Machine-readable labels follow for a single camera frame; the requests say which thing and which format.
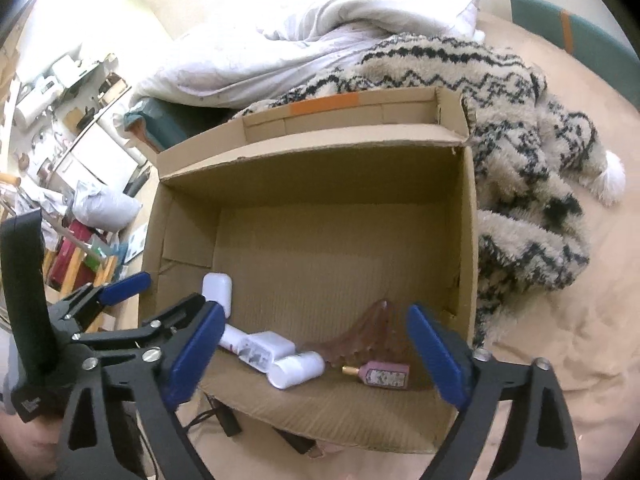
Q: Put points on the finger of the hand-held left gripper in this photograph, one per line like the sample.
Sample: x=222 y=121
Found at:
x=150 y=327
x=125 y=285

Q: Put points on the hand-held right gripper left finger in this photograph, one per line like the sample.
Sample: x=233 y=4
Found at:
x=195 y=355

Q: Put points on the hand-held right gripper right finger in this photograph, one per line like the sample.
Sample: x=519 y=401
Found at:
x=435 y=355

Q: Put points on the small printed tube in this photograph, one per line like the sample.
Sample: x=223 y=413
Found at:
x=232 y=340

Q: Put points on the pink perfume bottle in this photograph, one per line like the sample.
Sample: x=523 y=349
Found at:
x=384 y=375

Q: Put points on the white rounded case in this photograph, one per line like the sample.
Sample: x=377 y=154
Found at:
x=217 y=291

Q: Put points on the pink hair claw clip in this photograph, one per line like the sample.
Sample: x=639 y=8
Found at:
x=367 y=332

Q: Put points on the white power adapter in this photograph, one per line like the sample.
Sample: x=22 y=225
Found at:
x=272 y=344

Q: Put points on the white capped bottle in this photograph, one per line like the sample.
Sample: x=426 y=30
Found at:
x=297 y=370

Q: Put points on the cardboard box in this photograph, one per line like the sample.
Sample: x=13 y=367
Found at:
x=325 y=240

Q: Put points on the paper sheet on floor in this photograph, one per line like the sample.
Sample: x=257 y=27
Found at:
x=135 y=245

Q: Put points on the colourful wooden rack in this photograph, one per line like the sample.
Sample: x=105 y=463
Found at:
x=75 y=260

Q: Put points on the white plastic bag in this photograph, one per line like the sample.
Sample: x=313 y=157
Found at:
x=102 y=207

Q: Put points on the white kitchen cabinet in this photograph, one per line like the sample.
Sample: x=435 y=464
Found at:
x=97 y=160

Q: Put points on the white water heater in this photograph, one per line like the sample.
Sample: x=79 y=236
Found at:
x=37 y=101

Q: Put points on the patterned fluffy blanket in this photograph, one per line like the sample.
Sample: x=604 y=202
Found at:
x=520 y=125

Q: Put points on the white duvet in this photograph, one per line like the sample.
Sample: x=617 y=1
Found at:
x=310 y=25

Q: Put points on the teal cushion with orange stripe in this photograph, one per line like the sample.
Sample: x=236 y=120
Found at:
x=590 y=35

